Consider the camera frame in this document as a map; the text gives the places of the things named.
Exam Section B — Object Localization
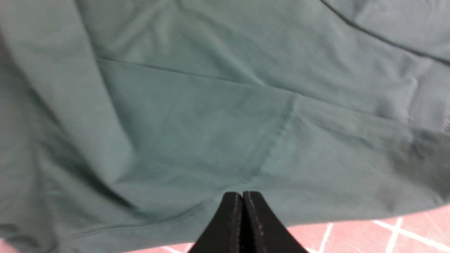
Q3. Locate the pink grid tablecloth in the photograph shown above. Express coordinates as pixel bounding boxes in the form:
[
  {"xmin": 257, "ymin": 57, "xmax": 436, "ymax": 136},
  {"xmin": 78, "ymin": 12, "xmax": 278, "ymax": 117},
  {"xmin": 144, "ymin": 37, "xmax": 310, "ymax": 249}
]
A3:
[{"xmin": 0, "ymin": 205, "xmax": 450, "ymax": 253}]

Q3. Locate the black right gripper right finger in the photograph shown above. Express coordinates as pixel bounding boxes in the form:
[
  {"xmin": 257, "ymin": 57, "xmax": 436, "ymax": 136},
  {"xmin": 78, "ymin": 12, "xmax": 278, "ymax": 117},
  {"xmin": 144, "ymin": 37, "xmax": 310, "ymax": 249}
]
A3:
[{"xmin": 243, "ymin": 191, "xmax": 307, "ymax": 253}]

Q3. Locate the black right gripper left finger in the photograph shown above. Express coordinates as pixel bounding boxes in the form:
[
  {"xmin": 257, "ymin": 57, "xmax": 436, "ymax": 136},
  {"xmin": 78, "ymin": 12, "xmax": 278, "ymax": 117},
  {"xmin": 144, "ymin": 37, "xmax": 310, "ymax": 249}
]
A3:
[{"xmin": 189, "ymin": 192, "xmax": 243, "ymax": 253}]

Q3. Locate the green long sleeve shirt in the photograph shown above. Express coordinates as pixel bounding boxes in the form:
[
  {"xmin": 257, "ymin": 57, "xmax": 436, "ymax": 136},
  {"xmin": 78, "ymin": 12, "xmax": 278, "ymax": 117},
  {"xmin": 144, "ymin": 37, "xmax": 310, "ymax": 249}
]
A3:
[{"xmin": 1, "ymin": 0, "xmax": 449, "ymax": 253}]

